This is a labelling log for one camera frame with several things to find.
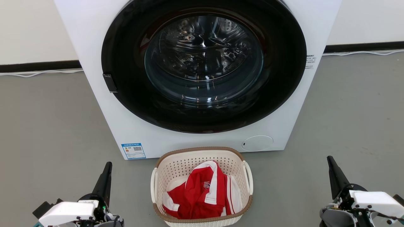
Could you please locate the blue energy label sticker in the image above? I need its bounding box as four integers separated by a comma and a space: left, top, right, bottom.
121, 143, 147, 160

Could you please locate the round white filter cover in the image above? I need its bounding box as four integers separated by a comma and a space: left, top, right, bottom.
241, 135, 274, 152

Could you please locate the black baseboard strip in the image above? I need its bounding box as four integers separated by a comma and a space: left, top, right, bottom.
0, 60, 82, 74
324, 41, 404, 54

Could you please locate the white front-load washing machine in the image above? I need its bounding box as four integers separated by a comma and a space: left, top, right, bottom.
53, 0, 342, 160

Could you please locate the round black glass washer door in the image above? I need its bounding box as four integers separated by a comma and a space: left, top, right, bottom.
101, 0, 307, 134

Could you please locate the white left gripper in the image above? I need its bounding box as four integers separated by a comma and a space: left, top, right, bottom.
38, 162, 124, 227

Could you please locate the red white sports jersey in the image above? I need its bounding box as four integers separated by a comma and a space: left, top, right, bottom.
162, 160, 243, 220

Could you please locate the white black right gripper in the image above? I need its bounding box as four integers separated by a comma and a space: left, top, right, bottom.
319, 155, 404, 227

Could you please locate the white floor cable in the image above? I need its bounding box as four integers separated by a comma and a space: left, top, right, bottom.
322, 49, 404, 57
0, 69, 84, 78

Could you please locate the black washer door handle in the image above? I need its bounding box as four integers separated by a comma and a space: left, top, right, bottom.
102, 73, 118, 94

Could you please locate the cream perforated laundry basket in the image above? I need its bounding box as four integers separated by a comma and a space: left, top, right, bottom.
150, 147, 254, 227

